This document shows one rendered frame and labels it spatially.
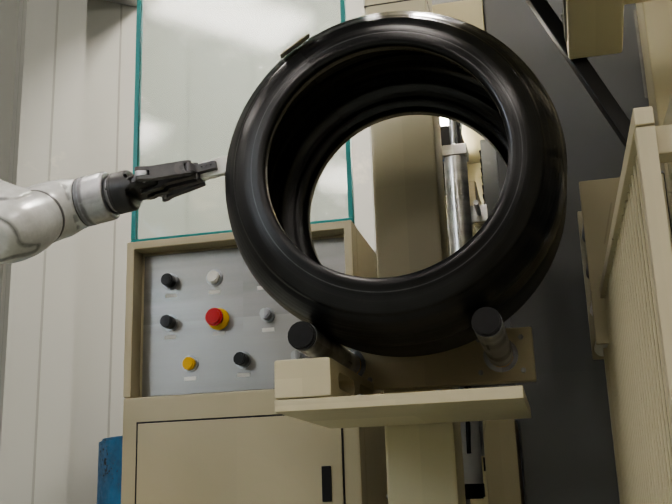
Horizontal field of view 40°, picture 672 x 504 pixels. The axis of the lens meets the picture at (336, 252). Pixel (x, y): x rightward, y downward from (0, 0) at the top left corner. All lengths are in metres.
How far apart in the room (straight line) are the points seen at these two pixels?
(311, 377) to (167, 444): 0.79
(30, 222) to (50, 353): 3.01
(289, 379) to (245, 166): 0.35
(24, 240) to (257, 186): 0.38
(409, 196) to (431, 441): 0.47
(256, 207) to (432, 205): 0.46
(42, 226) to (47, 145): 3.23
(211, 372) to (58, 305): 2.50
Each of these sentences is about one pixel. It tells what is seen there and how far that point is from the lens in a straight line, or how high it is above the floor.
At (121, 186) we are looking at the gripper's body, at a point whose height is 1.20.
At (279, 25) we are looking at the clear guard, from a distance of 2.37.
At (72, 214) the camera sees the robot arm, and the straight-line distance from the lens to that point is 1.70.
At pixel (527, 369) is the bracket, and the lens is 1.71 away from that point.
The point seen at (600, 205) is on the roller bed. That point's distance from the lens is 1.72.
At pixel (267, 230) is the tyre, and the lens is 1.46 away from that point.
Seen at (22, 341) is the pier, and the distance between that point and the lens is 4.54.
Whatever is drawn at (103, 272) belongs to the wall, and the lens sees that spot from 4.98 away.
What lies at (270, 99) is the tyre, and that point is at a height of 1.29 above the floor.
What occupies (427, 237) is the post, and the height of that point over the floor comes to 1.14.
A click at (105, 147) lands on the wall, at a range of 5.19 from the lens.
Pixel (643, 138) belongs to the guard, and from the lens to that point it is 0.91.
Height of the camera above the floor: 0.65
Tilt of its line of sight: 15 degrees up
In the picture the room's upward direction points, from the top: 2 degrees counter-clockwise
